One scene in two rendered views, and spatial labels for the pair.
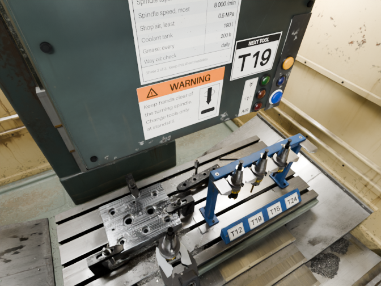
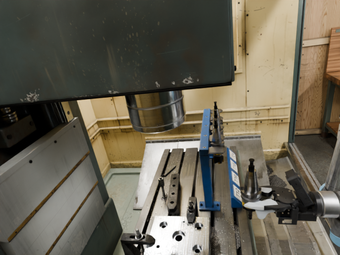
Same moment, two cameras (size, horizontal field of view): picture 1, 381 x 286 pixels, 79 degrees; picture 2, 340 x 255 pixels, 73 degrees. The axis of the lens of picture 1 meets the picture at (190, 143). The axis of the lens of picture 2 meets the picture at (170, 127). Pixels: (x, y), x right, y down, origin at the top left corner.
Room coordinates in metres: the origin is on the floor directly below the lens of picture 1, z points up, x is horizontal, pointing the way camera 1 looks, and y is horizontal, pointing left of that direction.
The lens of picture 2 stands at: (0.03, 0.60, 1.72)
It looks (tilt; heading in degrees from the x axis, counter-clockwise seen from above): 24 degrees down; 313
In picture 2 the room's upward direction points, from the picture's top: 9 degrees counter-clockwise
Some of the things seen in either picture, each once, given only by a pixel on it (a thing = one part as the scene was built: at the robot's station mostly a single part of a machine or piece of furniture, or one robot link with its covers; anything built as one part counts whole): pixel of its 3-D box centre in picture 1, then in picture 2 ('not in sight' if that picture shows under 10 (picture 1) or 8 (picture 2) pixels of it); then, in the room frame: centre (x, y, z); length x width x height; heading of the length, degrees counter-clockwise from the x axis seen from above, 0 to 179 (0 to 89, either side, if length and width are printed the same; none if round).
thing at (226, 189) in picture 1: (223, 187); (217, 150); (0.47, -0.12, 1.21); 0.07 x 0.05 x 0.01; 29
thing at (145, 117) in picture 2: not in sight; (155, 101); (0.47, 0.17, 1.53); 0.16 x 0.16 x 0.12
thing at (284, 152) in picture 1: (284, 152); (216, 114); (0.60, -0.36, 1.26); 0.04 x 0.04 x 0.07
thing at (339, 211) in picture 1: (255, 186); (199, 179); (0.79, -0.40, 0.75); 0.89 x 0.70 x 0.26; 29
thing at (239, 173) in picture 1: (238, 173); (216, 134); (0.50, -0.17, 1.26); 0.04 x 0.04 x 0.07
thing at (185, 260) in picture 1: (182, 253); (256, 196); (0.25, 0.02, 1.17); 0.09 x 0.03 x 0.06; 17
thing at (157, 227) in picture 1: (140, 217); (177, 252); (0.46, 0.21, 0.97); 0.29 x 0.23 x 0.05; 119
